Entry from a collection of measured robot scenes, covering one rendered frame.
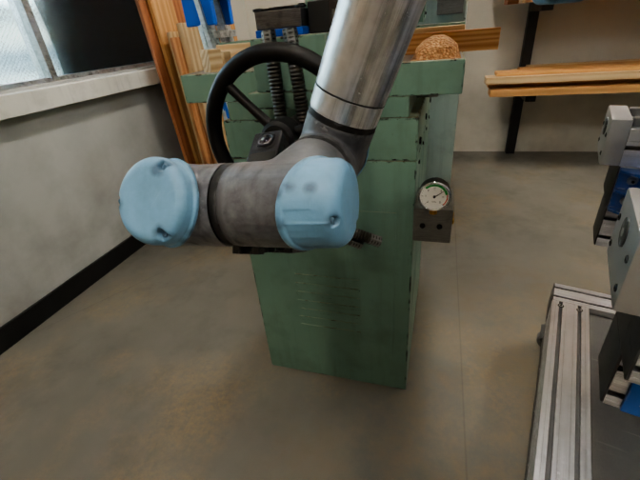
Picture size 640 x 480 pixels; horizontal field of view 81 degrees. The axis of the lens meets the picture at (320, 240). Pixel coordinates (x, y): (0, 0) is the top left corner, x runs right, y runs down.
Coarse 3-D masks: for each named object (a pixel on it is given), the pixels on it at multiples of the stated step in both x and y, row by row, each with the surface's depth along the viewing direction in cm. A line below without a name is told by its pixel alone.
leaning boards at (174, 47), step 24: (144, 0) 180; (168, 0) 190; (144, 24) 181; (168, 24) 191; (168, 48) 191; (192, 48) 191; (168, 72) 196; (168, 96) 197; (192, 120) 200; (192, 144) 212
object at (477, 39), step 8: (432, 32) 79; (440, 32) 79; (448, 32) 78; (456, 32) 78; (464, 32) 78; (472, 32) 77; (480, 32) 77; (488, 32) 76; (496, 32) 76; (416, 40) 81; (456, 40) 79; (464, 40) 78; (472, 40) 78; (480, 40) 77; (488, 40) 77; (496, 40) 77; (408, 48) 82; (464, 48) 79; (472, 48) 78; (480, 48) 78; (488, 48) 78; (496, 48) 77
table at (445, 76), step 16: (416, 64) 69; (432, 64) 68; (448, 64) 68; (464, 64) 67; (192, 80) 83; (208, 80) 82; (240, 80) 80; (400, 80) 71; (416, 80) 70; (432, 80) 70; (448, 80) 69; (192, 96) 85; (208, 96) 84; (256, 96) 71; (288, 96) 69
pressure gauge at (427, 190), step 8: (424, 184) 74; (432, 184) 73; (440, 184) 72; (448, 184) 74; (424, 192) 74; (432, 192) 74; (440, 192) 73; (448, 192) 73; (424, 200) 75; (432, 200) 75; (440, 200) 74; (448, 200) 74; (424, 208) 76; (432, 208) 75; (440, 208) 75
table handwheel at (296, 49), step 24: (264, 48) 57; (288, 48) 56; (240, 72) 61; (312, 72) 57; (216, 96) 64; (240, 96) 63; (216, 120) 66; (264, 120) 64; (288, 120) 63; (216, 144) 68
